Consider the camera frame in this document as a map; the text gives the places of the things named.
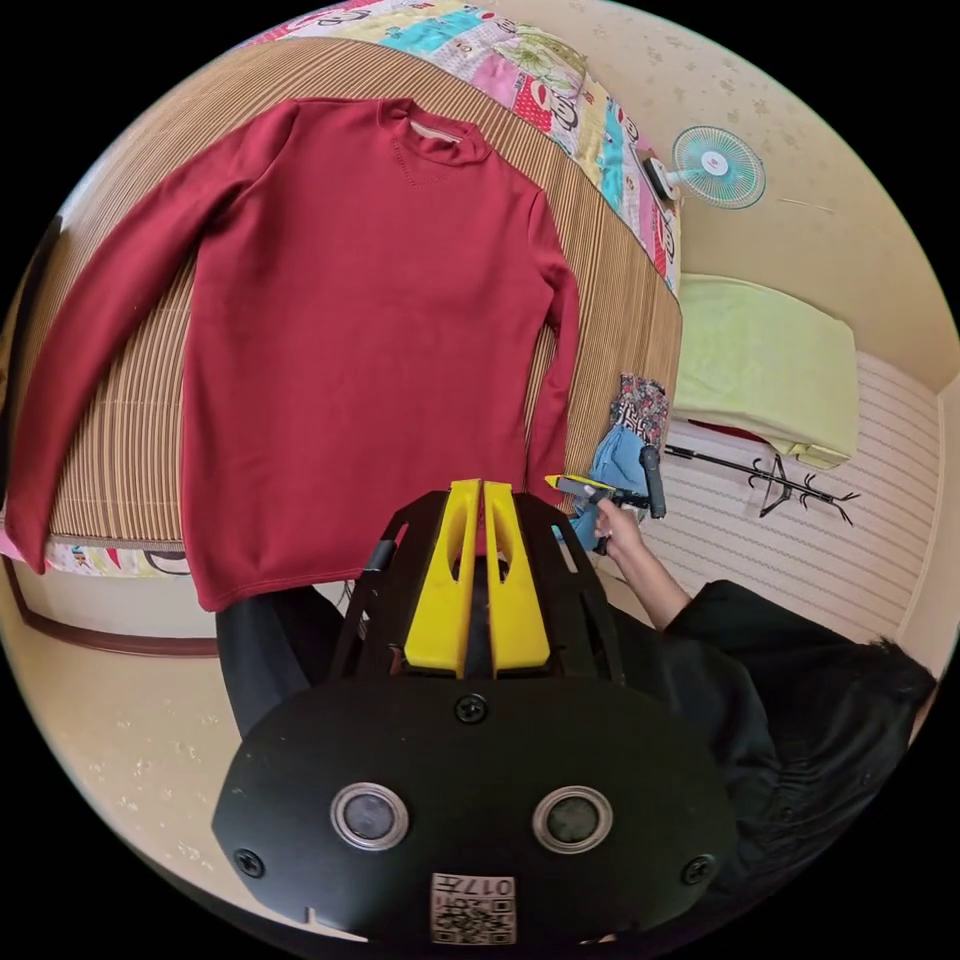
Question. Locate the cupboard under green cloth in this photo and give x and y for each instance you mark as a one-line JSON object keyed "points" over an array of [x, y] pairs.
{"points": [[757, 352]]}

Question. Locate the red long sleeve sweater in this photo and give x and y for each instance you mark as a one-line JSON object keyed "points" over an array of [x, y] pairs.
{"points": [[360, 337]]}

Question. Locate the person's body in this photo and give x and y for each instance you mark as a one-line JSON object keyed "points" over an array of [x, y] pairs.
{"points": [[750, 697]]}

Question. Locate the teal and white fan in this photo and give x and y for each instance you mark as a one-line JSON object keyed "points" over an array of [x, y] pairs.
{"points": [[716, 166]]}

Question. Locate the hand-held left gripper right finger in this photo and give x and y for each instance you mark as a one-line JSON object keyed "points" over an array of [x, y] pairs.
{"points": [[521, 607]]}

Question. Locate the person's right forearm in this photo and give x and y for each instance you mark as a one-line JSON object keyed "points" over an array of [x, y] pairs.
{"points": [[654, 581]]}

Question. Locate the bed with woven mat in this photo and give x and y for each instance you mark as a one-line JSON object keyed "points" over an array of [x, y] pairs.
{"points": [[607, 262]]}

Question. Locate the black coat stand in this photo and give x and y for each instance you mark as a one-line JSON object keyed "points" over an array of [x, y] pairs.
{"points": [[780, 484]]}

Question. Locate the person's right hand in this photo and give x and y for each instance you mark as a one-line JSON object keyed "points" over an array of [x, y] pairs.
{"points": [[619, 529]]}

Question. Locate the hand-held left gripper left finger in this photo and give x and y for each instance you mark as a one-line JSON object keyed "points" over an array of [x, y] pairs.
{"points": [[431, 600]]}

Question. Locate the pile of clothes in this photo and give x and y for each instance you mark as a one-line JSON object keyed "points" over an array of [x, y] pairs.
{"points": [[634, 420]]}

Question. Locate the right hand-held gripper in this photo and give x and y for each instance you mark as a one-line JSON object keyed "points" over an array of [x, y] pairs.
{"points": [[611, 498]]}

